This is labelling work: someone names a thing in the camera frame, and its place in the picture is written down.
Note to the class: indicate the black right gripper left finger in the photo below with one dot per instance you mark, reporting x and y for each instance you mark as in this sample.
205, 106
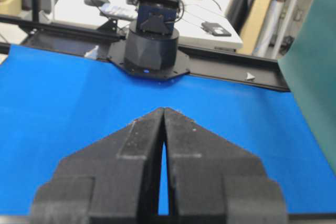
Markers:
114, 180

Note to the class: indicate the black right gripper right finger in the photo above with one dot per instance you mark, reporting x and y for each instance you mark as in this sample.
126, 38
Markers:
212, 180

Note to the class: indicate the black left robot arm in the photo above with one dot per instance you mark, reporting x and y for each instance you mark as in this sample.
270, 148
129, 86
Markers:
150, 49

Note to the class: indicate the blue table mat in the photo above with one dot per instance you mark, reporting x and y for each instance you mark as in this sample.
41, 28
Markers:
54, 104

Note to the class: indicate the black box on desk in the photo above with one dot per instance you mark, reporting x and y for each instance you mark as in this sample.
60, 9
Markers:
215, 29

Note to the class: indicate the green backdrop sheet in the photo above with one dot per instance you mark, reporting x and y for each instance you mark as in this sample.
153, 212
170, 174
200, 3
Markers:
309, 70

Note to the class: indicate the white office desk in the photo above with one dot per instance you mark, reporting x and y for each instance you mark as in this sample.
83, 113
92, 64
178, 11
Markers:
199, 23

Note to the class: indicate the black aluminium frame rail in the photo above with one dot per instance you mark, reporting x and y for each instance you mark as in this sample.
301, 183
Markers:
73, 40

